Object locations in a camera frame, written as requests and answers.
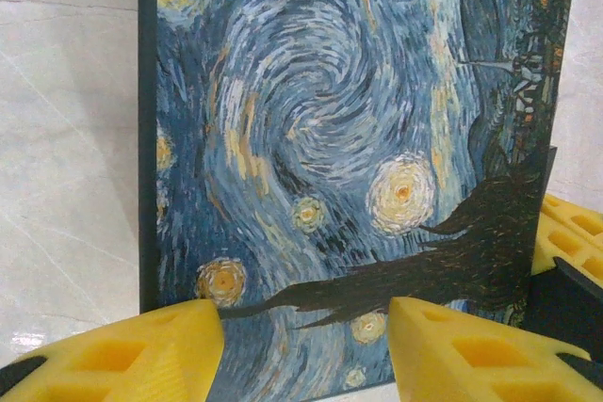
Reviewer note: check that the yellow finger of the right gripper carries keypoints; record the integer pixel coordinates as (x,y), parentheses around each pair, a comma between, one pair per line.
(565,232)

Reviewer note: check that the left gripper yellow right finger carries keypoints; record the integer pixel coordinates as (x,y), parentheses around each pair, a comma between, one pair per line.
(471,364)

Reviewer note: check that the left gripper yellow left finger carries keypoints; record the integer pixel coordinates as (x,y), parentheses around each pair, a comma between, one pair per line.
(118,364)

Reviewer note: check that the starry night painting notebook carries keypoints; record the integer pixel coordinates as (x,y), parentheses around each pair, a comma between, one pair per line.
(330,115)

